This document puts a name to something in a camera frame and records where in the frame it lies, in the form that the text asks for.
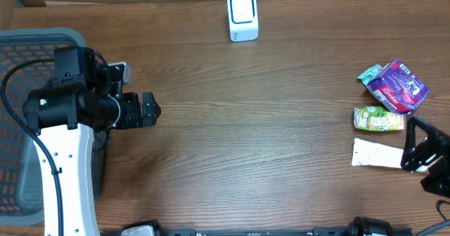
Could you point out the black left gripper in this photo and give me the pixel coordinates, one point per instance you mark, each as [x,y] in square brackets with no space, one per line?
[141,110]

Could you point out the teal wet wipes pack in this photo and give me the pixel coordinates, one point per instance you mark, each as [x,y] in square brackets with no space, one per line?
[369,74]

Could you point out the white cream tube gold cap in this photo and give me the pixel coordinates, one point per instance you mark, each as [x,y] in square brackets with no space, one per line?
[366,153]

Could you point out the green tea carton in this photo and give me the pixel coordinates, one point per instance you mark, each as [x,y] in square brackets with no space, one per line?
[377,118]

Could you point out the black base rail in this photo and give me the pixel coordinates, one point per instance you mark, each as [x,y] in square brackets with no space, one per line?
[317,231]

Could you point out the white barcode scanner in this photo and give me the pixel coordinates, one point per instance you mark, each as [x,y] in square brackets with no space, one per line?
[243,20]

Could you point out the purple sanitary pad pack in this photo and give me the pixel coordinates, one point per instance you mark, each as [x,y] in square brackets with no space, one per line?
[398,88]

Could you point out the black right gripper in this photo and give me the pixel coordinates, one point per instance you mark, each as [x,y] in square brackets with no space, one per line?
[441,141]

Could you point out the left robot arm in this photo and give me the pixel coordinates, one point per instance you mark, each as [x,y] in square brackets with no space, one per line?
[85,96]

